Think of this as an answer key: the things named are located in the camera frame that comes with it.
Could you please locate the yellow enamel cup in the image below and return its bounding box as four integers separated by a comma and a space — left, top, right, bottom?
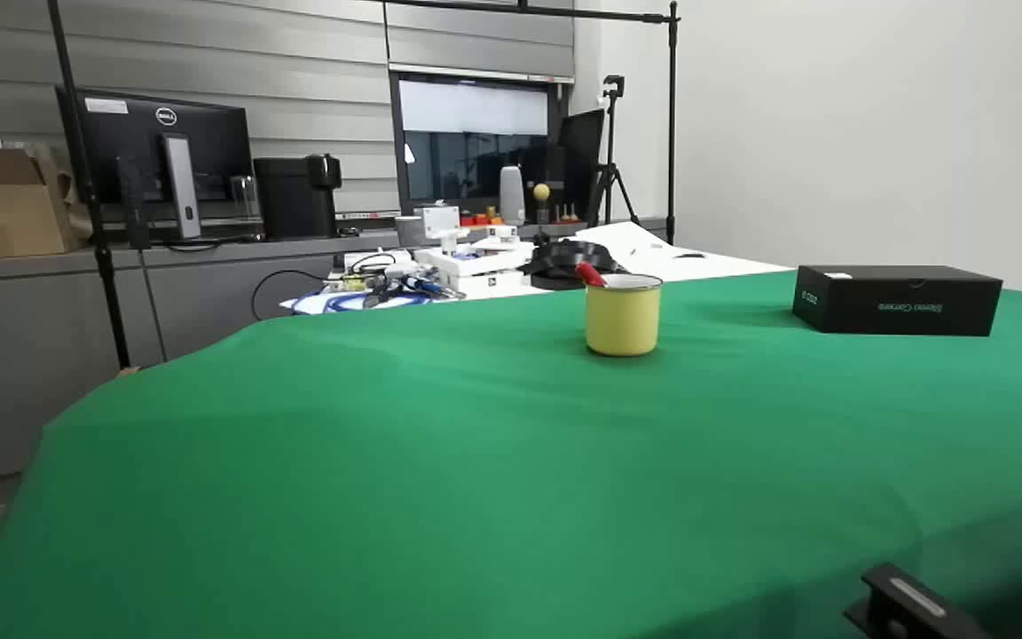
585, 273, 664, 358

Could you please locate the stack of white boxes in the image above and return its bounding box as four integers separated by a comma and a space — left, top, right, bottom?
413, 205, 535, 299

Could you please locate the black round headset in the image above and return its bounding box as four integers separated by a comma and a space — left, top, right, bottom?
521, 239, 625, 291

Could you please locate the grey cylindrical speaker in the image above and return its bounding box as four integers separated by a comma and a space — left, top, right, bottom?
499, 165, 527, 226

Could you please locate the green tablecloth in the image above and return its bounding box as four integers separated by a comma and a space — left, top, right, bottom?
0, 270, 1022, 639

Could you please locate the white table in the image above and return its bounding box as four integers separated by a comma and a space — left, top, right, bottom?
279, 221, 794, 315

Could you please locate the window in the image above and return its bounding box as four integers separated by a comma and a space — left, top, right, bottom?
389, 69, 565, 217

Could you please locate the black coffee machine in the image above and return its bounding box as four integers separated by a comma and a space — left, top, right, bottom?
253, 154, 343, 241

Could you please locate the black cardboard box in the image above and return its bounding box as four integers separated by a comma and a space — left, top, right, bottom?
791, 264, 1004, 337

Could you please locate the grey sideboard cabinet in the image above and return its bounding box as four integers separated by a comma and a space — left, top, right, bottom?
0, 217, 670, 489

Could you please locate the black computer monitor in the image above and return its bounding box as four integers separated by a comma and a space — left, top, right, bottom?
56, 85, 256, 243

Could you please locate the coil of blue cable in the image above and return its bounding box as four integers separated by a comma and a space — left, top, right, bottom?
291, 288, 434, 315

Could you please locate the camera on tripod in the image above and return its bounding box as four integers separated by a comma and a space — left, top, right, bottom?
588, 75, 641, 228

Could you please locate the black cable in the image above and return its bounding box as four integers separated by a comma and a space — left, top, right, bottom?
250, 269, 329, 322

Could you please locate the black backdrop frame stand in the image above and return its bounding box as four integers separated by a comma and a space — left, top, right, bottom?
46, 0, 682, 370

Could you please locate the black clamp mount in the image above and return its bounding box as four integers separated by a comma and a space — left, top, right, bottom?
844, 563, 1000, 639

